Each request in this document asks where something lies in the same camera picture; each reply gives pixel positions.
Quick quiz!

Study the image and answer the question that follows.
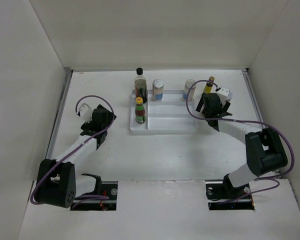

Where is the white granule jar blue label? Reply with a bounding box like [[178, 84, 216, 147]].
[[152, 79, 164, 102]]

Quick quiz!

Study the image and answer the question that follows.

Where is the dark soy sauce bottle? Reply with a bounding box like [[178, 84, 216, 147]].
[[134, 67, 148, 104]]

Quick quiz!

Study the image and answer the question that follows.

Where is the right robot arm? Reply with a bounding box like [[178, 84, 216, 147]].
[[195, 92, 288, 198]]

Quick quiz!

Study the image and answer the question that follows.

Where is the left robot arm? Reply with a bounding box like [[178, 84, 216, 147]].
[[31, 104, 117, 209]]

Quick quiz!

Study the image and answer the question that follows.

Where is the orange spice jar back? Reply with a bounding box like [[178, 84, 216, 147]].
[[227, 91, 233, 102]]

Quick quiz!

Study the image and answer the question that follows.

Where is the small yellow oil bottle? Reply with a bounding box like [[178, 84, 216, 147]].
[[203, 76, 215, 94]]

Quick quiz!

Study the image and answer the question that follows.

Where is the white divided organizer tray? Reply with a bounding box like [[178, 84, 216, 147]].
[[129, 90, 198, 136]]

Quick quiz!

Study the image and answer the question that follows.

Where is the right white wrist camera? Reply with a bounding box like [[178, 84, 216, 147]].
[[215, 86, 230, 104]]

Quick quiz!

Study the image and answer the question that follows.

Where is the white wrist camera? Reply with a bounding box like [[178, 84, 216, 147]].
[[215, 86, 230, 104], [76, 103, 93, 123]]

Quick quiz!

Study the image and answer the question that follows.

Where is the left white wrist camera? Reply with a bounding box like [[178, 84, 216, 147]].
[[76, 103, 93, 123]]

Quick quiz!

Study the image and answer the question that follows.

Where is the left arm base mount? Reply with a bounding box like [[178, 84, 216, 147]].
[[70, 173, 119, 212]]

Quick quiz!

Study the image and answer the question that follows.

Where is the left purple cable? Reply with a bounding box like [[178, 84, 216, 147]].
[[29, 94, 116, 210]]

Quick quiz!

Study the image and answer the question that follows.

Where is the purple cable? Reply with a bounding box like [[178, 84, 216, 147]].
[[29, 94, 116, 210], [185, 79, 296, 205]]

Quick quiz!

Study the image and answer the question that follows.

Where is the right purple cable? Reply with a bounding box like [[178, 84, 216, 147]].
[[185, 79, 296, 205]]

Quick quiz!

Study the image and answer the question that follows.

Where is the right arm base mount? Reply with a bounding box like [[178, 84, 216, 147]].
[[205, 179, 255, 211]]

